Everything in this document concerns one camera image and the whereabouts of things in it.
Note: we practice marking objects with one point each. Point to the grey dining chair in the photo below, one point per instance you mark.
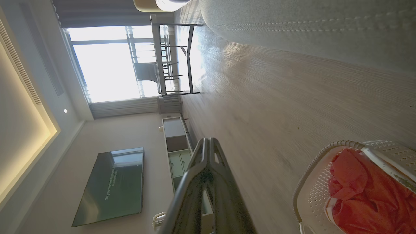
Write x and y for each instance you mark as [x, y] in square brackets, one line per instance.
[146, 73]

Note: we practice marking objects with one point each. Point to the white perforated plastic laundry basket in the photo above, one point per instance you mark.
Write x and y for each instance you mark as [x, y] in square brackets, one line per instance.
[313, 195]

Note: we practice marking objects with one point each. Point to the white cloth with red stripes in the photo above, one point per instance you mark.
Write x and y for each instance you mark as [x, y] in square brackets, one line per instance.
[328, 209]

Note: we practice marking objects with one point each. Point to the grey fabric sofa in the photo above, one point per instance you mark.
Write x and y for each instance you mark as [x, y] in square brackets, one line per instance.
[325, 42]

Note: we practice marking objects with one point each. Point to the black flat screen television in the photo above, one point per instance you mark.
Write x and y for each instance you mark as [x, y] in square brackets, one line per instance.
[110, 188]

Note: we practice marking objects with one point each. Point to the long ceiling air vent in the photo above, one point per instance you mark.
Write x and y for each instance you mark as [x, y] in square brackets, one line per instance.
[19, 65]

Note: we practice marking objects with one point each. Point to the large bright window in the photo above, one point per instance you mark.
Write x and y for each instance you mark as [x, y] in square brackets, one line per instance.
[104, 71]

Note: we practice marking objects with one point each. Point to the cream round side table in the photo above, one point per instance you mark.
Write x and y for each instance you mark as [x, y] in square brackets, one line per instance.
[146, 5]

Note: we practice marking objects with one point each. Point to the dining table with black legs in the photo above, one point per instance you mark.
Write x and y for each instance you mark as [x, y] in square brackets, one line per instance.
[159, 58]

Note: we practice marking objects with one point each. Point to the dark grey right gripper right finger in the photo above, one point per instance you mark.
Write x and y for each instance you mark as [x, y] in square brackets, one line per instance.
[227, 201]

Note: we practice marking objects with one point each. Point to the red garment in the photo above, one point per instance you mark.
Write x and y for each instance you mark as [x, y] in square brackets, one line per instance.
[367, 201]

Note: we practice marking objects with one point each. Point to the white low television cabinet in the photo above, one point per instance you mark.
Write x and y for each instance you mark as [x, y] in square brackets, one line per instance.
[174, 130]

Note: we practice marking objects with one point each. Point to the grey window curtain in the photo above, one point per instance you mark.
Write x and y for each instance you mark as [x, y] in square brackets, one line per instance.
[97, 13]
[123, 107]

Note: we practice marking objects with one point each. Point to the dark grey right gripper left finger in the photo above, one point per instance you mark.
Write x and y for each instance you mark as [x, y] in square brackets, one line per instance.
[182, 201]

